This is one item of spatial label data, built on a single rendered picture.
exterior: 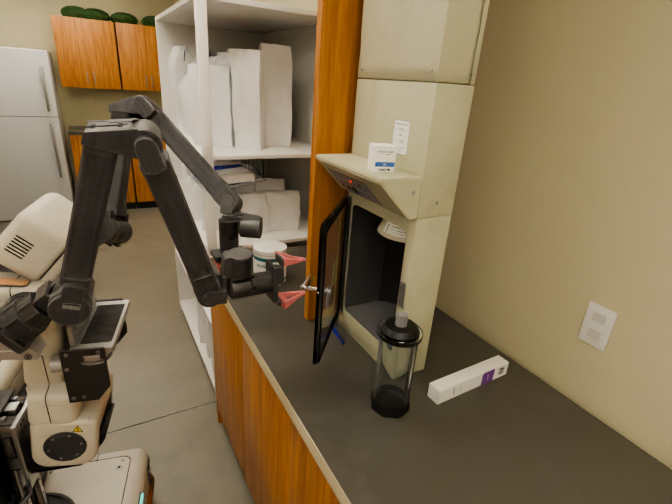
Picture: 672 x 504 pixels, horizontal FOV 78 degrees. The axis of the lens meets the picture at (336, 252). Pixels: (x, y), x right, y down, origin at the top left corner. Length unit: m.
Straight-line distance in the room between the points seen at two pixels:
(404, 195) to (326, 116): 0.39
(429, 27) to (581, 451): 1.01
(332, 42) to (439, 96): 0.39
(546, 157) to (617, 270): 0.35
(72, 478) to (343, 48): 1.76
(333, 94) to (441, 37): 0.39
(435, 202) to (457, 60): 0.31
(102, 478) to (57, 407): 0.64
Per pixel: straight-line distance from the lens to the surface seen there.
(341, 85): 1.26
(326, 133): 1.24
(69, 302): 1.01
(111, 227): 1.37
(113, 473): 1.96
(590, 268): 1.26
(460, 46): 1.01
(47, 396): 1.36
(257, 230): 1.24
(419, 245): 1.04
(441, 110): 0.98
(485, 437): 1.14
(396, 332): 0.98
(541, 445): 1.18
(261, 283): 1.06
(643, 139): 1.19
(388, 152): 0.99
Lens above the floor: 1.70
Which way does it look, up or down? 22 degrees down
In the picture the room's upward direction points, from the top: 4 degrees clockwise
